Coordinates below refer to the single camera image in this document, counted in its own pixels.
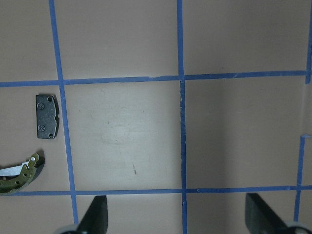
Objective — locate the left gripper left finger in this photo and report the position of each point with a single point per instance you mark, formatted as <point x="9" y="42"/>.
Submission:
<point x="95" y="220"/>

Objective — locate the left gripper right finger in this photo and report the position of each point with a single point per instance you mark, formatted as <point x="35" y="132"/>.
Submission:
<point x="261" y="219"/>

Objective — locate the green brake shoe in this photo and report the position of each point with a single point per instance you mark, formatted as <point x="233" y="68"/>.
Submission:
<point x="16" y="177"/>

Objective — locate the black brake pad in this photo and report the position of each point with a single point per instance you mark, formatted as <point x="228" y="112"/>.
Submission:
<point x="47" y="116"/>

